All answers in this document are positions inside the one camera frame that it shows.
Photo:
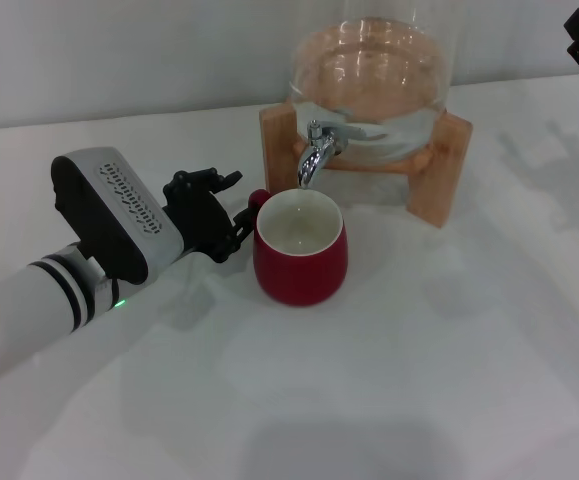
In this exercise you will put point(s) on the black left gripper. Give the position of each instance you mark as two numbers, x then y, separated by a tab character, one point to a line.
199	220

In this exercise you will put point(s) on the red ceramic cup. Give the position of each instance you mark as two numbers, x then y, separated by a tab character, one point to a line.
299	275

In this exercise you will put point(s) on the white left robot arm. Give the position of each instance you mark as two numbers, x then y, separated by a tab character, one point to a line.
24	305

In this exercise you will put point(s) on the chrome faucet tap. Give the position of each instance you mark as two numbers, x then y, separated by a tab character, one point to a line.
314	155

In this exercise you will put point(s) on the wooden dispenser stand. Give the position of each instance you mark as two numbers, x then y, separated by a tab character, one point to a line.
276	155

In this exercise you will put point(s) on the clear glass dispenser jar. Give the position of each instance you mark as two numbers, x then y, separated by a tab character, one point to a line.
369	75

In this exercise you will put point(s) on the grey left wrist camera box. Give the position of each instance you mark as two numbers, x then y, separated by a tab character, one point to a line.
119	210

